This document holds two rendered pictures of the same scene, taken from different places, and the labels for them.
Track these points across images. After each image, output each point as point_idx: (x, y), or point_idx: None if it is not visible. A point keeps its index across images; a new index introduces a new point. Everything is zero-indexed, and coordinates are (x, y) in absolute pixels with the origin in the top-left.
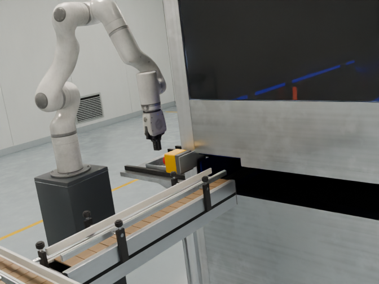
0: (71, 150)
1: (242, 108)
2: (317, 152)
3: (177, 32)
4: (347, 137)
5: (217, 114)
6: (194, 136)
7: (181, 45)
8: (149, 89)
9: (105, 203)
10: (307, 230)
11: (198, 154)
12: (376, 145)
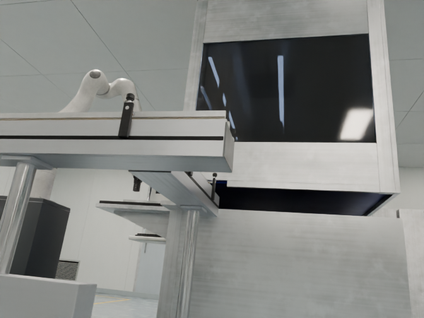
0: (49, 180)
1: (235, 146)
2: (287, 173)
3: (192, 100)
4: (308, 163)
5: None
6: None
7: (194, 107)
8: None
9: (57, 240)
10: (275, 229)
11: None
12: (325, 166)
